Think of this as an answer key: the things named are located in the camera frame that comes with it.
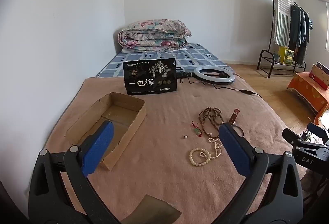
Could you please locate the cardboard box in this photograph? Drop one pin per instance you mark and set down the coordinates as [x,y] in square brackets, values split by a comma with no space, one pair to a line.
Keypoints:
[133,121]

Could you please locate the black metal clothes rack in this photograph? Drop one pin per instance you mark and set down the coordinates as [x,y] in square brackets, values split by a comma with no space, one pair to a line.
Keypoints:
[264,59]

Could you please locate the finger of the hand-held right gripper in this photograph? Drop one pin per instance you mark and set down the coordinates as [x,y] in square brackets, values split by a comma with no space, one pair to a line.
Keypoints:
[318,131]
[311,157]

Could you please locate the red and brown flat box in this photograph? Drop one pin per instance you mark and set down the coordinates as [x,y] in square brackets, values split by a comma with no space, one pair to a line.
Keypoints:
[320,75]

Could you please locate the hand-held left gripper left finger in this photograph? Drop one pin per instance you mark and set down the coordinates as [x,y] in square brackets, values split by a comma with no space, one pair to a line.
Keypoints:
[99,147]

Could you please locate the olive brown flat sheet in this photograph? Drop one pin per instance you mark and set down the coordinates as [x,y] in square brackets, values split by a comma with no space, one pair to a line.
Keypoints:
[154,211]

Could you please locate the striped hanging cloth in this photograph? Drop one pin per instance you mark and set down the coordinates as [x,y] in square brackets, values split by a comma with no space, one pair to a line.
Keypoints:
[281,18]

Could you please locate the blue plaid mattress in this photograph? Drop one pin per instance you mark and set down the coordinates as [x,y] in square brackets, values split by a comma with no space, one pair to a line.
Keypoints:
[200,57]

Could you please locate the folded floral quilt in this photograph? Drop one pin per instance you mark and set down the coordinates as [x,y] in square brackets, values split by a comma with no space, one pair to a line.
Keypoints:
[154,34]

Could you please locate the dark hanging clothes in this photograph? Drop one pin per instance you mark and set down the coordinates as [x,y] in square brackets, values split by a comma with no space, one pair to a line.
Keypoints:
[299,28]

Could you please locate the thin metal bangle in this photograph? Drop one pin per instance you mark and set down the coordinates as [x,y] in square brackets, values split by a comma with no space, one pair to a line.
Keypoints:
[241,130]

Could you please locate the black snack bag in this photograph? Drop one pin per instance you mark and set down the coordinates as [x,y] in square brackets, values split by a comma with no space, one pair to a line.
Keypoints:
[150,77]

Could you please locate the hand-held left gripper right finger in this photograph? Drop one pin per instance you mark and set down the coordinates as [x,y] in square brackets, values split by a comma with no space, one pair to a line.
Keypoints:
[234,152]

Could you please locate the yellow box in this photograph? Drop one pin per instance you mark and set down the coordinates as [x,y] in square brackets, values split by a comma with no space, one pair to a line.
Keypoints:
[286,55]

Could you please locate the orange cloth covered table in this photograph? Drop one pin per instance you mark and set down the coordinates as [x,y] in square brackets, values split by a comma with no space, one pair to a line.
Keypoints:
[305,90]

